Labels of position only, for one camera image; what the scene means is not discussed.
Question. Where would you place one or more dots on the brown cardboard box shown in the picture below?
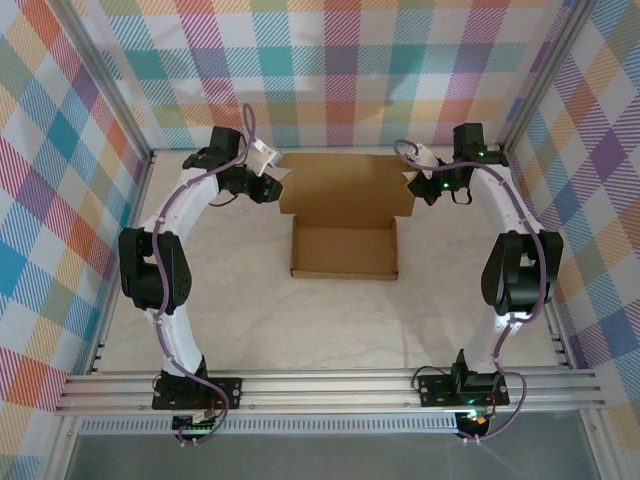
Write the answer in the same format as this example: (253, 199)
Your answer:
(345, 200)

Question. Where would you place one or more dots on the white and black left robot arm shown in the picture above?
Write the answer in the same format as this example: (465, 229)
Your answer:
(185, 205)

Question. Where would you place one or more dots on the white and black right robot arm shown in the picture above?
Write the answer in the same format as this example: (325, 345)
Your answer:
(505, 200)

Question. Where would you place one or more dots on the orange and black circuit board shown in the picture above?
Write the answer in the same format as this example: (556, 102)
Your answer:
(475, 422)

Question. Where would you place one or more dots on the green circuit board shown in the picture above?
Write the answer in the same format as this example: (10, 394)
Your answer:
(197, 425)

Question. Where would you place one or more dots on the grey metal panel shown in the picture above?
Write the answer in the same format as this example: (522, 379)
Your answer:
(325, 457)

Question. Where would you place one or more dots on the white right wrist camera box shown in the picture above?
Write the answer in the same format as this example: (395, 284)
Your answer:
(425, 155)

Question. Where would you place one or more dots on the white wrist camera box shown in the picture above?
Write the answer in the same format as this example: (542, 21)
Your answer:
(263, 155)
(425, 155)

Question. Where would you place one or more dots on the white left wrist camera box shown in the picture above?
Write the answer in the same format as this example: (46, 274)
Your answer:
(263, 155)

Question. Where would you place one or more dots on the aluminium frame post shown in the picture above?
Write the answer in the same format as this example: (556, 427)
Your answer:
(110, 85)
(542, 75)

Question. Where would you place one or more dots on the aluminium side rail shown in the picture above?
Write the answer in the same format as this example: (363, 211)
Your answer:
(115, 290)
(557, 340)

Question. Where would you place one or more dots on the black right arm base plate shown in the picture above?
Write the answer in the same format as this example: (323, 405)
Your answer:
(435, 390)

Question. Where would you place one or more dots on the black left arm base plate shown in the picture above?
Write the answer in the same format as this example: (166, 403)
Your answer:
(225, 392)

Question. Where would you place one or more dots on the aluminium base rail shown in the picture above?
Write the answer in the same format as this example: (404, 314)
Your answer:
(325, 392)

